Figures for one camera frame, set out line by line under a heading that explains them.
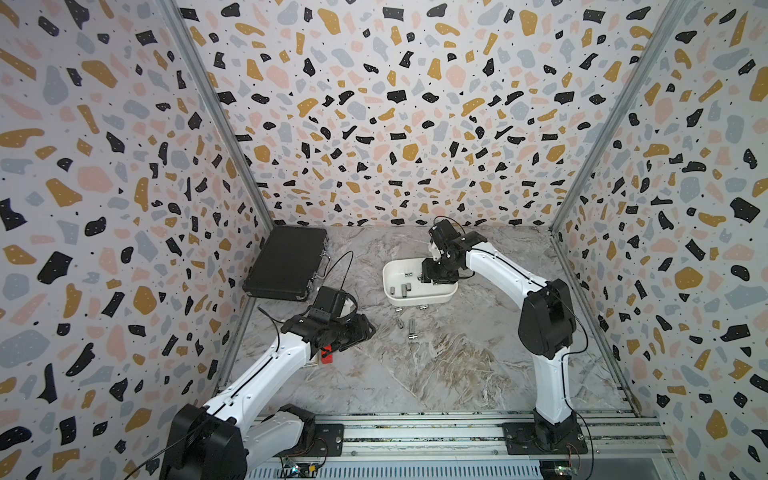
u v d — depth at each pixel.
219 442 0.38
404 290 1.03
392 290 1.02
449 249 0.70
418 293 1.02
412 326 0.95
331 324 0.65
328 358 0.86
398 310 0.97
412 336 0.92
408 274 1.06
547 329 0.53
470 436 0.76
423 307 0.97
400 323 0.95
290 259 1.04
